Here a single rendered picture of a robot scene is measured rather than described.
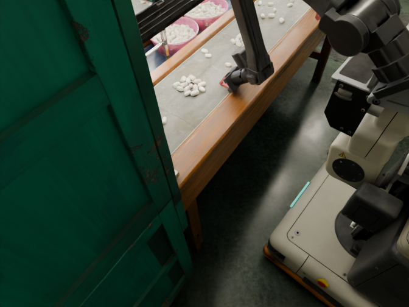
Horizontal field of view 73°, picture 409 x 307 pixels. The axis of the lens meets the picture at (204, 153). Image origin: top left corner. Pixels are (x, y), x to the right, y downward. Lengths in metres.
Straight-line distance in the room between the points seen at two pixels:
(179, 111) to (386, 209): 0.78
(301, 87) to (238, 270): 1.53
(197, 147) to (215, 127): 0.11
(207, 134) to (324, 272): 0.77
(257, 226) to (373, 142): 0.92
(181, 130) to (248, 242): 0.82
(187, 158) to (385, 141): 0.59
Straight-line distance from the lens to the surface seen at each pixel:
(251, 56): 0.96
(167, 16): 1.02
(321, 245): 1.38
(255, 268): 1.58
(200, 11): 1.78
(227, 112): 1.07
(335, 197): 1.51
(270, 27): 1.63
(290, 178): 1.84
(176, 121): 1.09
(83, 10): 0.39
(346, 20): 0.60
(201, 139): 0.99
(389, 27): 0.62
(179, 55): 1.38
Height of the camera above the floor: 1.53
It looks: 53 degrees down
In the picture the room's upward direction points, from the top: 5 degrees counter-clockwise
